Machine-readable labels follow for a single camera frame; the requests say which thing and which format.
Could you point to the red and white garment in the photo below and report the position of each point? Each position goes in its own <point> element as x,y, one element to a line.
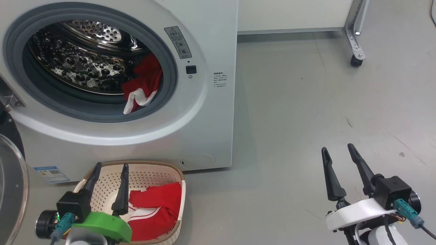
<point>160,211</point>
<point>146,81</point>

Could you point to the blue energy label sticker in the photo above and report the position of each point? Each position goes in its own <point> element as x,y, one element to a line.
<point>51,174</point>

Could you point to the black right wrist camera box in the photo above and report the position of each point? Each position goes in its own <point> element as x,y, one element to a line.
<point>391,190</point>

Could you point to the grey warning label sticker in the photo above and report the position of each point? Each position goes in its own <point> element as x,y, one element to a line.
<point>177,42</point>

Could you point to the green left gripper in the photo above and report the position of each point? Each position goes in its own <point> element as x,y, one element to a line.
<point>105,226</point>

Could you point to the cream perforated laundry basket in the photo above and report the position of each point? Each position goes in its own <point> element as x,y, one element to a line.
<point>102,183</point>

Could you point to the white partition panel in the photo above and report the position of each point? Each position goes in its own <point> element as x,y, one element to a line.
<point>293,15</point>

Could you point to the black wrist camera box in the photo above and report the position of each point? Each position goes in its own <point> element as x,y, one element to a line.
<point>71,204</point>
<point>391,190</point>

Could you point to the white front-load washing machine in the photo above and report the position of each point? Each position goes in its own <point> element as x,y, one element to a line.
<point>211,136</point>

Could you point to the washing machine door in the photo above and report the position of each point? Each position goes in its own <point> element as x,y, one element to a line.
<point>12,190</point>

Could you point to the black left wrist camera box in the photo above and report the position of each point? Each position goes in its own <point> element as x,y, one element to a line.
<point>71,204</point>

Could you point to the shiny metal stand leg with caster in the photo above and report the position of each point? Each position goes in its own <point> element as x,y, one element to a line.
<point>354,37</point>

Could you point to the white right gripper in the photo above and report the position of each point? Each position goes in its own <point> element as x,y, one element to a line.
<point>357,212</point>

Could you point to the small printed text label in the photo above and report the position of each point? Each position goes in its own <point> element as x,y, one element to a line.
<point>220,80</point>

